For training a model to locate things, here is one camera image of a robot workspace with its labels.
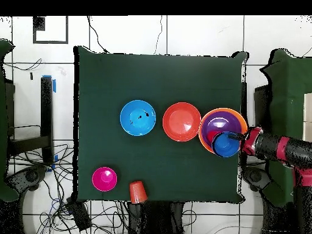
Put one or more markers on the dark green table cloth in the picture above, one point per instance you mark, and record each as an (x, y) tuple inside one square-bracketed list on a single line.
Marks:
[(158, 80)]

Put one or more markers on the orange cup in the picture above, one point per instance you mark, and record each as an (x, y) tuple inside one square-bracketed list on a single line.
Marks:
[(138, 192)]

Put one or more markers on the black power adapter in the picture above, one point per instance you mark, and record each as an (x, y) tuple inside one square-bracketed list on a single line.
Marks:
[(79, 215)]

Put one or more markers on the black stand post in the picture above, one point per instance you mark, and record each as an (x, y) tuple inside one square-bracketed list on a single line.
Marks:
[(46, 109)]

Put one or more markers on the red cup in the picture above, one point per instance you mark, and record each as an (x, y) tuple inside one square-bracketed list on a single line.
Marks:
[(210, 136)]

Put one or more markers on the white box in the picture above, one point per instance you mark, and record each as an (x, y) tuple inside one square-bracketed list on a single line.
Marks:
[(308, 107), (308, 131)]

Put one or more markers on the green cloth neighbouring table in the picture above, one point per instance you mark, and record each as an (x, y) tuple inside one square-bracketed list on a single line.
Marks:
[(285, 97), (3, 121)]

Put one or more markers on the light blue bowl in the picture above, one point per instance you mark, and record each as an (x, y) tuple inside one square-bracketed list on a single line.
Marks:
[(137, 118)]

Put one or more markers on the small pink bowl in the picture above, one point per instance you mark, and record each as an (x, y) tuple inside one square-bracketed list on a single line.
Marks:
[(100, 182)]

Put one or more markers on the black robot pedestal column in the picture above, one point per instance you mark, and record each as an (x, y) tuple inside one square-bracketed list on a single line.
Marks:
[(158, 217)]

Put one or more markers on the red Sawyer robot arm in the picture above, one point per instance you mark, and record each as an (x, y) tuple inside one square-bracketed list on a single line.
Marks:
[(287, 156)]

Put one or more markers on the small dark blue bowl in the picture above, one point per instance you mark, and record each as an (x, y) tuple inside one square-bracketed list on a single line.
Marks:
[(224, 147)]

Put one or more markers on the purple bowl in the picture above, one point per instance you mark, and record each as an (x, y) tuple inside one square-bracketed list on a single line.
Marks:
[(217, 121)]

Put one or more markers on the black square floor frame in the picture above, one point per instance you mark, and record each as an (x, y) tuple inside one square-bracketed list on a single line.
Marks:
[(39, 24)]

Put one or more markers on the red-orange bowl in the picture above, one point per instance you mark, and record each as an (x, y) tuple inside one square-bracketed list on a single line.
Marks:
[(181, 121)]

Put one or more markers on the large orange bowl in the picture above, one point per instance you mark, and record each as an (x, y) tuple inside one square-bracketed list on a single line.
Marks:
[(243, 121)]

